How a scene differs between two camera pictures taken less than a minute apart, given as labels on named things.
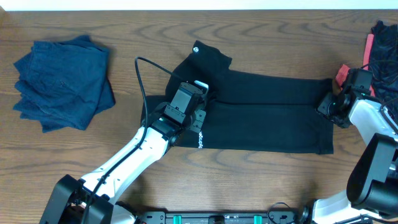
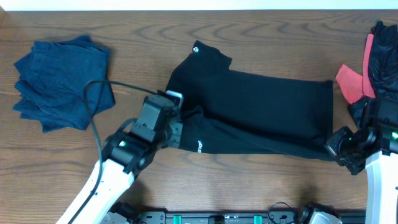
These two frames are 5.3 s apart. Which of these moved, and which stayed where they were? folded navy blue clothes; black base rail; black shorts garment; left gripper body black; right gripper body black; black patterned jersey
Moved: left gripper body black; right gripper body black
Stayed: black patterned jersey; black base rail; folded navy blue clothes; black shorts garment
